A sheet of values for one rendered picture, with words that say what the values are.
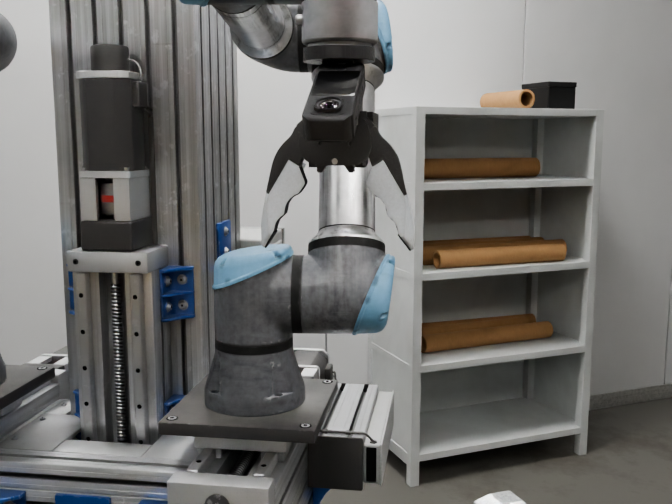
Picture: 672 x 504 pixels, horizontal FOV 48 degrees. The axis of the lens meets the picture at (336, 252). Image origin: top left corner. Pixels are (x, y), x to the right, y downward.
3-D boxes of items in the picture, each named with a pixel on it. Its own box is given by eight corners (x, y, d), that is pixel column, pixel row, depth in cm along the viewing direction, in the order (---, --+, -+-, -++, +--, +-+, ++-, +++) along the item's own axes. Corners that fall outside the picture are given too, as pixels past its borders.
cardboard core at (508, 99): (480, 93, 342) (519, 89, 314) (495, 93, 345) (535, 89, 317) (479, 110, 343) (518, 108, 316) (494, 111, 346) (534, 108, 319)
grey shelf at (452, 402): (366, 446, 354) (369, 110, 330) (527, 420, 386) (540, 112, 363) (410, 487, 312) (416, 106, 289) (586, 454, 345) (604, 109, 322)
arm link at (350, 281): (296, 340, 116) (303, 22, 130) (393, 340, 116) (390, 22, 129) (289, 328, 104) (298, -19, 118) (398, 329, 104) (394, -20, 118)
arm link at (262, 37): (237, 7, 128) (165, -98, 79) (302, 6, 127) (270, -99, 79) (238, 76, 129) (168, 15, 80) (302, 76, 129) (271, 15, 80)
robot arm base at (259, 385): (221, 380, 123) (220, 321, 121) (313, 385, 121) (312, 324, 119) (190, 414, 108) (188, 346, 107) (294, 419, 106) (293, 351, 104)
